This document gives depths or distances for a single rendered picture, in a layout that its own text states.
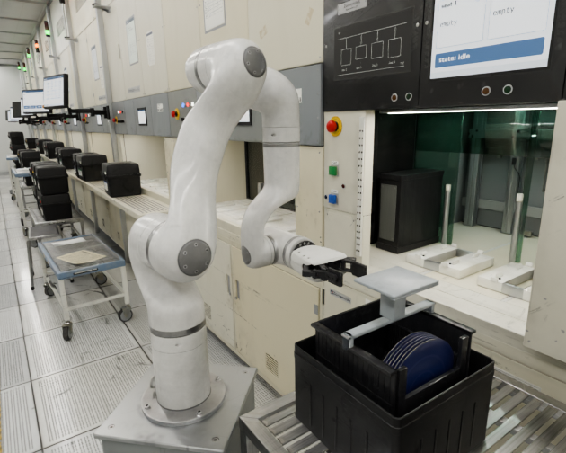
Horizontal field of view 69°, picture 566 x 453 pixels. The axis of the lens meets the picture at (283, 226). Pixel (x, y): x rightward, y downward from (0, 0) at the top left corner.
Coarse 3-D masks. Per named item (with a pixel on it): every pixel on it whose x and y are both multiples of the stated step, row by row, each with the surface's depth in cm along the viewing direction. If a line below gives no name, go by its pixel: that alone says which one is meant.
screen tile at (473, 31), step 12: (444, 0) 100; (456, 0) 97; (468, 0) 95; (444, 12) 100; (456, 12) 98; (468, 12) 96; (480, 12) 93; (468, 24) 96; (480, 24) 94; (444, 36) 101; (456, 36) 99; (468, 36) 96; (480, 36) 94
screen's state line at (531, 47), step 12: (480, 48) 95; (492, 48) 92; (504, 48) 90; (516, 48) 88; (528, 48) 86; (540, 48) 85; (444, 60) 102; (456, 60) 100; (468, 60) 97; (480, 60) 95
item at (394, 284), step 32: (384, 288) 72; (416, 288) 72; (320, 320) 81; (352, 320) 86; (384, 320) 76; (416, 320) 86; (448, 320) 80; (320, 352) 81; (352, 352) 71; (384, 352) 95; (352, 384) 74; (384, 384) 67; (448, 384) 75
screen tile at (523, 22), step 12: (492, 0) 91; (504, 0) 89; (516, 0) 87; (540, 0) 83; (528, 12) 85; (540, 12) 84; (492, 24) 92; (504, 24) 90; (516, 24) 88; (528, 24) 86; (540, 24) 84; (492, 36) 92; (504, 36) 90
